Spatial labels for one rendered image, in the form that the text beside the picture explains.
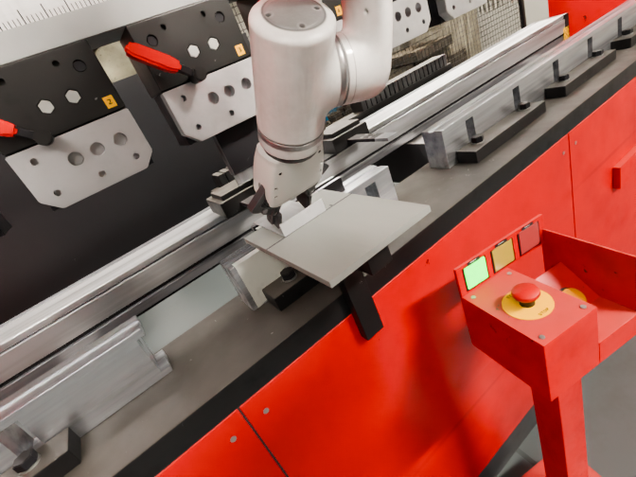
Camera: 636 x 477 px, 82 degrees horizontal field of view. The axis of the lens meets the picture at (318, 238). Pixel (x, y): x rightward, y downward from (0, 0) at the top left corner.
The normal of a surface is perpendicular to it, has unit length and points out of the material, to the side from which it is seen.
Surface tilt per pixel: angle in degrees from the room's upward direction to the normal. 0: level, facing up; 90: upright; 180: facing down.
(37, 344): 90
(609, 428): 0
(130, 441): 0
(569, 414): 90
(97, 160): 90
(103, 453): 0
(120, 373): 90
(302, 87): 126
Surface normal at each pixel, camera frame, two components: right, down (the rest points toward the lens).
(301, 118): 0.28, 0.84
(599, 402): -0.36, -0.83
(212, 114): 0.54, 0.19
